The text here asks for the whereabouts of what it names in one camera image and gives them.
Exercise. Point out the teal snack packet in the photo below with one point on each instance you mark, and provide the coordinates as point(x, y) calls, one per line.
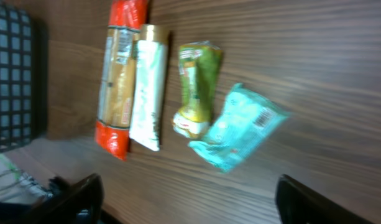
point(246, 121)

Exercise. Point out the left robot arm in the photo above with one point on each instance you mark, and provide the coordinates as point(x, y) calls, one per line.
point(19, 191)

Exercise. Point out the green juice carton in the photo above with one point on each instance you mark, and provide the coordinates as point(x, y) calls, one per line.
point(199, 64)

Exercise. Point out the orange spaghetti packet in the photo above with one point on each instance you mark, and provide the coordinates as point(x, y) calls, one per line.
point(116, 93)

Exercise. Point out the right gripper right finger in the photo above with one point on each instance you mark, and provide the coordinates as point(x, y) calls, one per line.
point(296, 203)

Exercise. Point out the white tube gold cap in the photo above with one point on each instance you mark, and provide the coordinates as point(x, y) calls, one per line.
point(151, 51)

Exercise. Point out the grey plastic shopping basket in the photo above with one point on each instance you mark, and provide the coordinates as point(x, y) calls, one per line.
point(23, 78)

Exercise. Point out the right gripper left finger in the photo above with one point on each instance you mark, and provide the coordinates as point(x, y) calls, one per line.
point(72, 203)

